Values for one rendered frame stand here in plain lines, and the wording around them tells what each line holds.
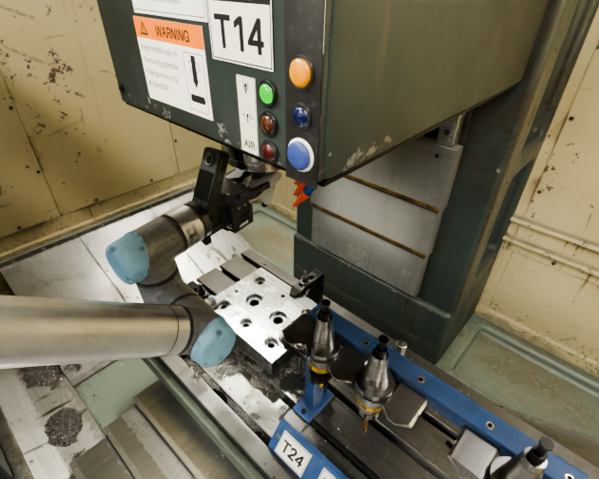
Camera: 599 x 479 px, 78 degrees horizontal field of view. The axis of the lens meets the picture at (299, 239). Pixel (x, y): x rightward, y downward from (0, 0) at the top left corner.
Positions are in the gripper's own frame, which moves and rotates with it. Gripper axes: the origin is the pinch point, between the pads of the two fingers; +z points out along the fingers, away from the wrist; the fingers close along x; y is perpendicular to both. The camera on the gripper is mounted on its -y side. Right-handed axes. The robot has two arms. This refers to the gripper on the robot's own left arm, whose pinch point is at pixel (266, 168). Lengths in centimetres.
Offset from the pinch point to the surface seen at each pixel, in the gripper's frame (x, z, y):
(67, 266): -92, -24, 60
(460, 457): 53, -21, 20
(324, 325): 27.8, -17.7, 13.2
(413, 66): 32.1, -7.2, -25.7
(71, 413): -42, -51, 74
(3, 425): -40, -64, 58
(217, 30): 15.6, -21.2, -30.0
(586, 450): 81, 28, 70
